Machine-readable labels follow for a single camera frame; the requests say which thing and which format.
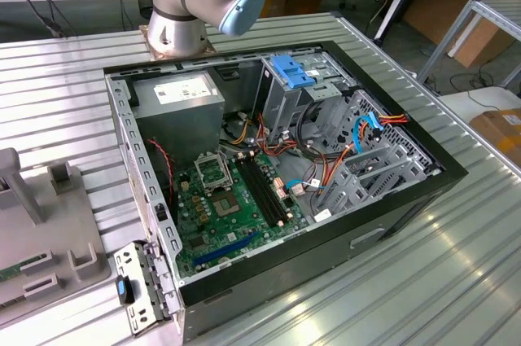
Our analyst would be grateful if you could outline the blue data wire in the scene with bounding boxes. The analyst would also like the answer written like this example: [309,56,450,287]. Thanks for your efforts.
[352,111,386,156]

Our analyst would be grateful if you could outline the red yellow orange power wire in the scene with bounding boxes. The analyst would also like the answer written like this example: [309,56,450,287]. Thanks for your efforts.
[323,112,409,192]

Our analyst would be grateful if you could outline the silver disk bay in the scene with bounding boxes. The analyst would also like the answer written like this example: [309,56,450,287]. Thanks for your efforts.
[313,144,432,221]

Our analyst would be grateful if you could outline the black RAM slot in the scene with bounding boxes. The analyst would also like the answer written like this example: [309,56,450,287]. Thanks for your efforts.
[247,154,288,223]
[242,156,282,227]
[237,157,278,230]
[252,153,293,220]

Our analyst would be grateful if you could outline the silver drive cage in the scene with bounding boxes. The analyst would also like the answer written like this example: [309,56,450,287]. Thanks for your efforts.
[256,52,355,143]

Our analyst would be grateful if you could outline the metal socket cover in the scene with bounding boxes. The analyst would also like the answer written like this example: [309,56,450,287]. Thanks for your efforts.
[194,152,234,195]

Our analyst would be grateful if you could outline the CPU socket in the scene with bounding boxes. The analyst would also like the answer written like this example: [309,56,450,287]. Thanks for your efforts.
[210,191,243,220]

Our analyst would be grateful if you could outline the blue plastic drive latch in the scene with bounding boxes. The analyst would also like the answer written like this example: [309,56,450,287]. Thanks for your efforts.
[270,54,317,90]

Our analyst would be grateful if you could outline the grey power supply unit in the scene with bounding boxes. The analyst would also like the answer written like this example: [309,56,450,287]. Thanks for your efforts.
[129,70,226,168]

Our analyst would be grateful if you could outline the green motherboard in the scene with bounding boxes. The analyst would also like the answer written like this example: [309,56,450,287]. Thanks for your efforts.
[173,149,311,280]

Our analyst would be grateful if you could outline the blue expansion slot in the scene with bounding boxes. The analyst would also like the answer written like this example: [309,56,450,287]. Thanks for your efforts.
[192,230,261,266]

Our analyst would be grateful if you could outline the black PC case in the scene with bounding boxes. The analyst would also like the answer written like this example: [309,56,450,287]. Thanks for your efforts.
[102,39,469,343]

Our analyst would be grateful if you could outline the silver expansion slot retainer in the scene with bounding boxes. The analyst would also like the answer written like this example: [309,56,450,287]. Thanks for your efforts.
[113,239,181,337]

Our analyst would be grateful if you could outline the black blue retainer clip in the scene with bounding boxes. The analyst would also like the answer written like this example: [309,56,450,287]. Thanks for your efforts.
[116,274,138,305]

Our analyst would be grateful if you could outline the grey parts rack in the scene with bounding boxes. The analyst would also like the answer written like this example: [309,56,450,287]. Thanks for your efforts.
[0,147,112,314]

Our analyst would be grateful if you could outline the white table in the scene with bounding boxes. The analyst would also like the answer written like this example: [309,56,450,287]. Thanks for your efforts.
[437,85,521,123]

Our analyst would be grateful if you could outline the brown cardboard box with label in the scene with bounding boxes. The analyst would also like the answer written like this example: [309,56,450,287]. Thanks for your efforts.
[467,107,521,168]

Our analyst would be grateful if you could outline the large brown cardboard sheet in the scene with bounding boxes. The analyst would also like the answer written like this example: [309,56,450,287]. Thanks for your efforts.
[402,0,510,68]

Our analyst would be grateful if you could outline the green RAM stick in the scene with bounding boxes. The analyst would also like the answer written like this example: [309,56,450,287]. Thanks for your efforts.
[0,253,48,282]

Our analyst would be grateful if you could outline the red orange wire bundle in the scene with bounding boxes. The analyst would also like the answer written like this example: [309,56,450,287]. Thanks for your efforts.
[256,113,322,160]

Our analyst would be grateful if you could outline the yellow black wire bundle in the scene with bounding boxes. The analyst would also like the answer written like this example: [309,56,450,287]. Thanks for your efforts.
[225,112,261,146]

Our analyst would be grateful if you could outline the pale blue wire white plug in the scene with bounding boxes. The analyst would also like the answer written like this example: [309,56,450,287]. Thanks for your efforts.
[284,177,326,197]

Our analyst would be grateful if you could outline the red black twisted wire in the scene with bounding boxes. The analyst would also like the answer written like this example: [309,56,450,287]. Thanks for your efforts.
[146,138,176,204]

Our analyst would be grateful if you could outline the aluminium frame shelf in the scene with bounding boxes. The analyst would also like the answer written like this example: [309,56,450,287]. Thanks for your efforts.
[417,0,521,86]

